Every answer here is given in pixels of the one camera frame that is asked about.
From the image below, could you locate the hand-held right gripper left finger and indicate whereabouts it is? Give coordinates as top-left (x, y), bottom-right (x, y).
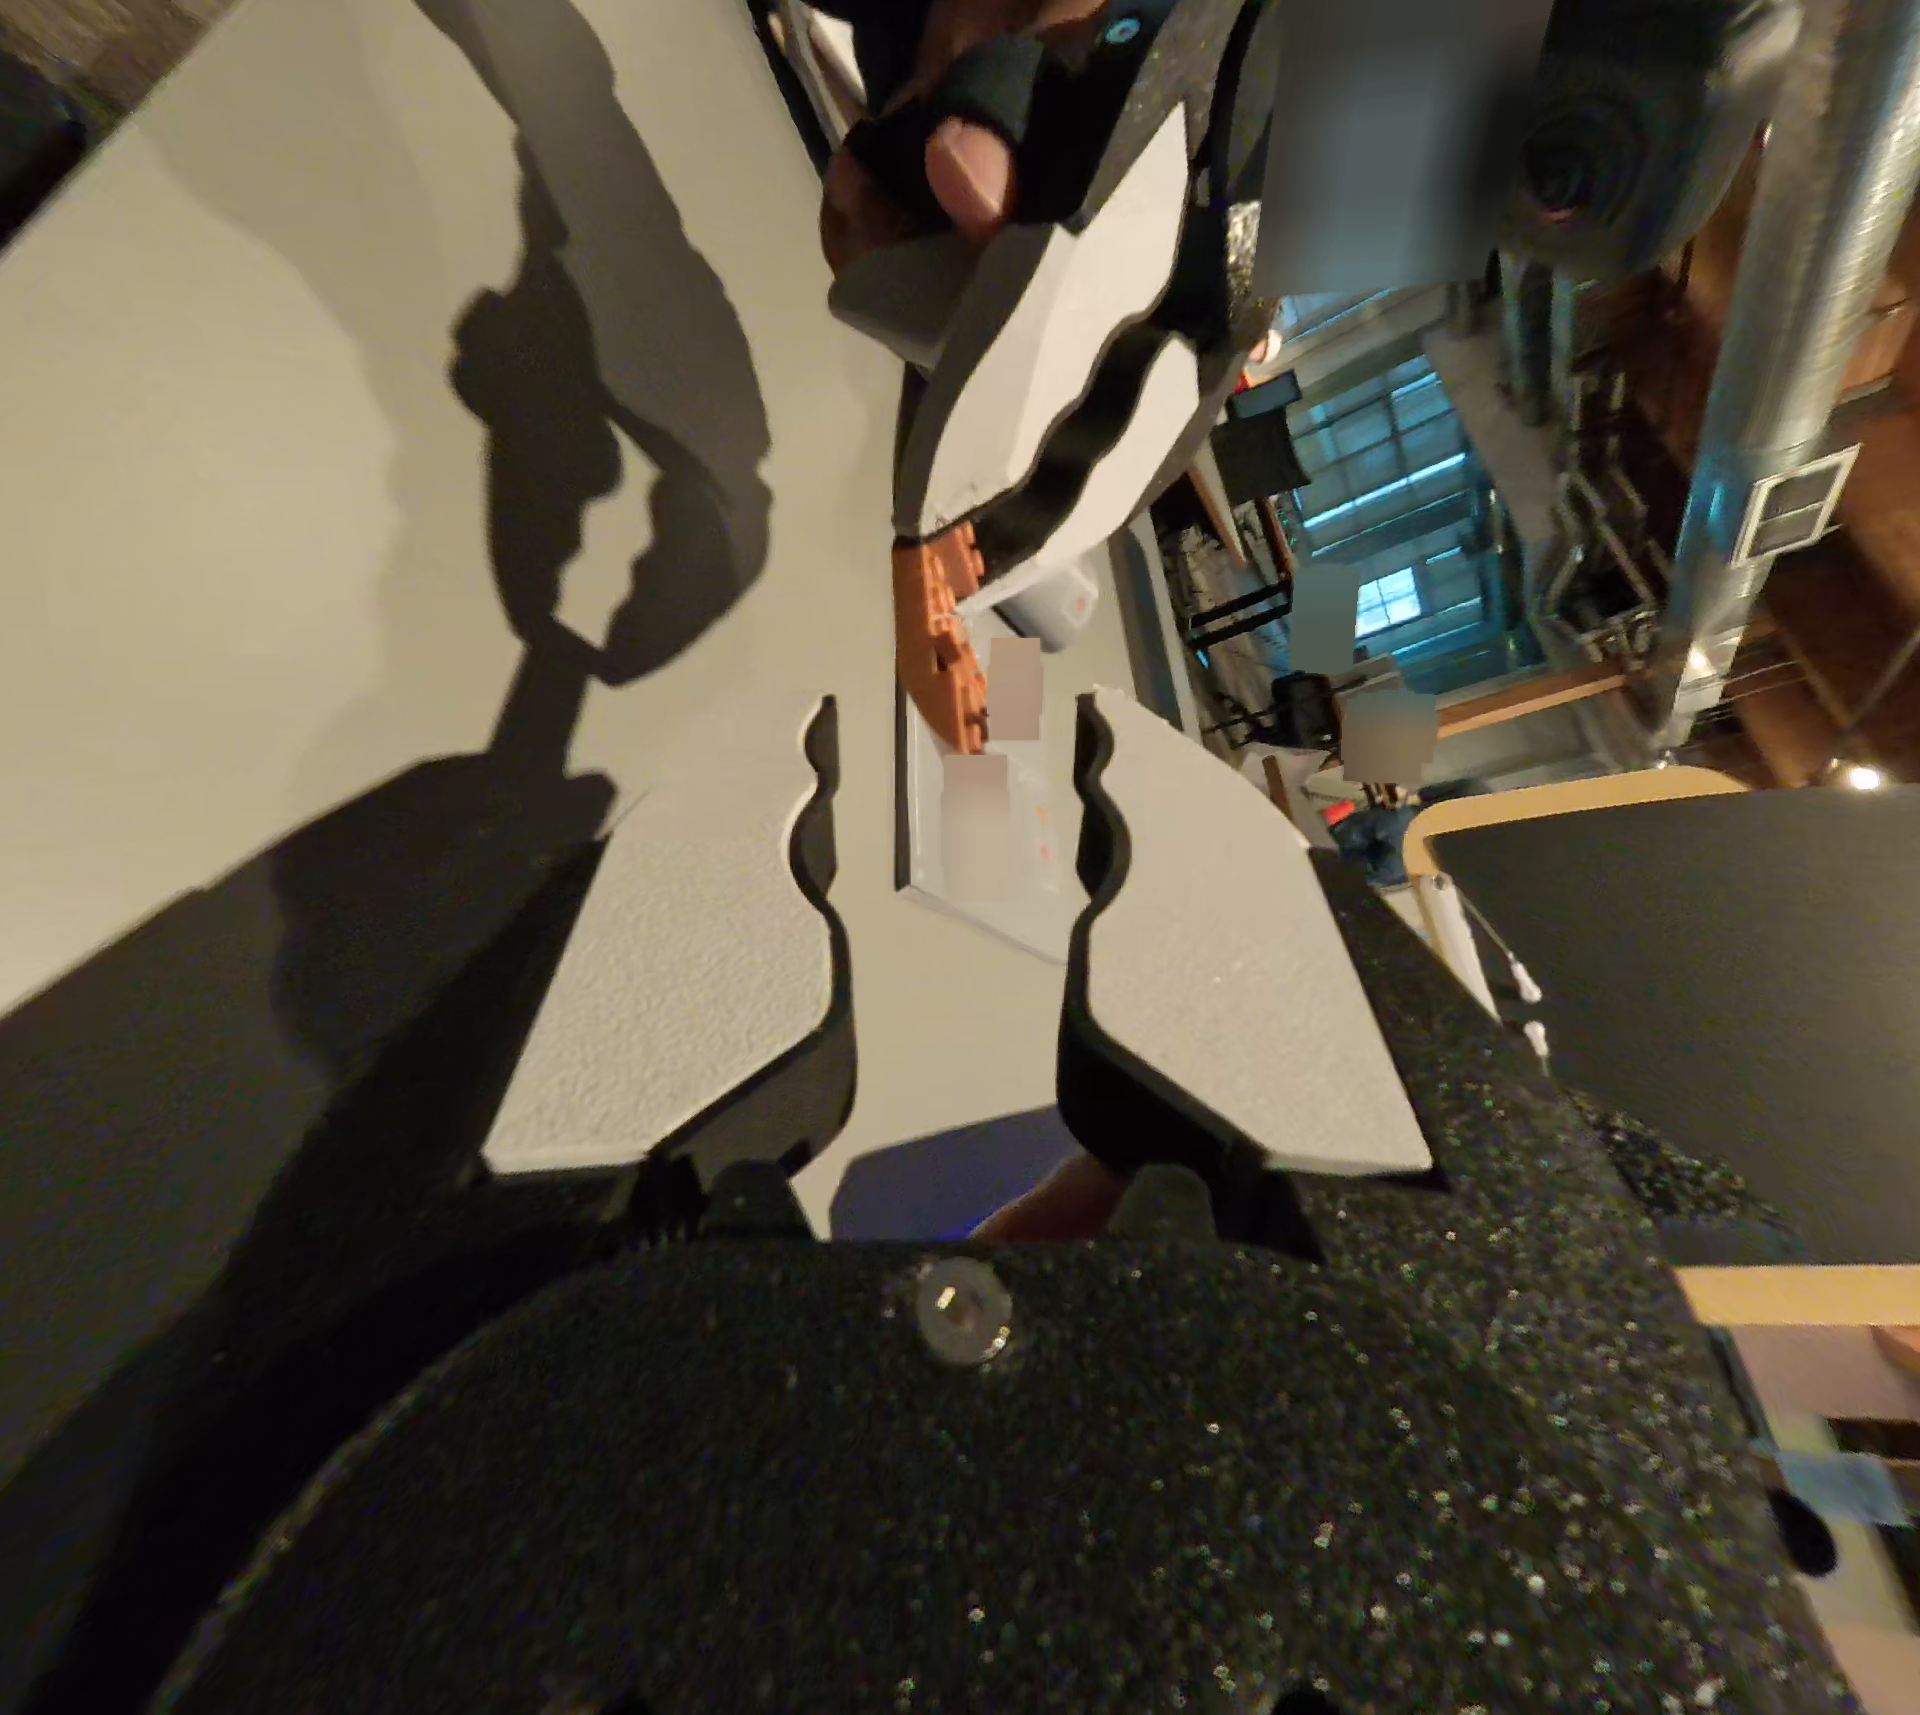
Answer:
top-left (480, 692), bottom-right (860, 1178)

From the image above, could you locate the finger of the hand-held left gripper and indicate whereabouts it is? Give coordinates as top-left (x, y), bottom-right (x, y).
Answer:
top-left (824, 153), bottom-right (1198, 542)
top-left (957, 340), bottom-right (1207, 618)

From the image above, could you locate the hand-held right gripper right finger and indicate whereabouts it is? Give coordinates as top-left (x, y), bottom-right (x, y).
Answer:
top-left (1055, 684), bottom-right (1438, 1178)

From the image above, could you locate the orange brick assembly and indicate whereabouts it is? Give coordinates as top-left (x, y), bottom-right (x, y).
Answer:
top-left (893, 512), bottom-right (997, 758)

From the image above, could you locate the grey desk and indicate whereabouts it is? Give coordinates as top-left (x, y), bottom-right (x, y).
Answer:
top-left (0, 0), bottom-right (1203, 1478)

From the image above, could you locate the white container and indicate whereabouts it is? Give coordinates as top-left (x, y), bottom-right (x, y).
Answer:
top-left (997, 558), bottom-right (1108, 656)

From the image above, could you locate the white instruction booklet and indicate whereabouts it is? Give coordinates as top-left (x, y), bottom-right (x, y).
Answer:
top-left (895, 606), bottom-right (1087, 968)

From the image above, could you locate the black table with wooden edge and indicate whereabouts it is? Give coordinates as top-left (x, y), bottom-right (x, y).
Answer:
top-left (1410, 762), bottom-right (1920, 1328)

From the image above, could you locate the white vent grille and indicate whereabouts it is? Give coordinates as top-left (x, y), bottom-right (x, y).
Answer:
top-left (1740, 448), bottom-right (1863, 570)

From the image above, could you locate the large silver ventilation duct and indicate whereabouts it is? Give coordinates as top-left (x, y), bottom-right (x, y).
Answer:
top-left (1657, 0), bottom-right (1920, 758)

